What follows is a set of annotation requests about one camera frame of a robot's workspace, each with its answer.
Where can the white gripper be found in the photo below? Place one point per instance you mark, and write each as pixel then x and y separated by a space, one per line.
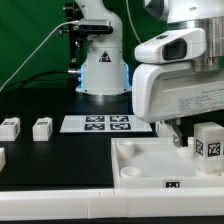
pixel 170 91

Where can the white square tabletop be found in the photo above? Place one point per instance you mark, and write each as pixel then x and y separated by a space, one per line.
pixel 157 163

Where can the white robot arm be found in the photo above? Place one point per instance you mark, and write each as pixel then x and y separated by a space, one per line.
pixel 103 74

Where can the white left obstacle block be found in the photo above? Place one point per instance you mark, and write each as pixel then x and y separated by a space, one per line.
pixel 2 158

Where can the white front obstacle wall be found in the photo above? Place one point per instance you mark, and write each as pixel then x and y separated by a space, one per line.
pixel 110 203

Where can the white marker base plate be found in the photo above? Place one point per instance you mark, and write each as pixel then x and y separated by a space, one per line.
pixel 103 123

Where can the black camera on mount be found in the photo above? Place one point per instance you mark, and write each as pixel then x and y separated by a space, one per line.
pixel 86 26

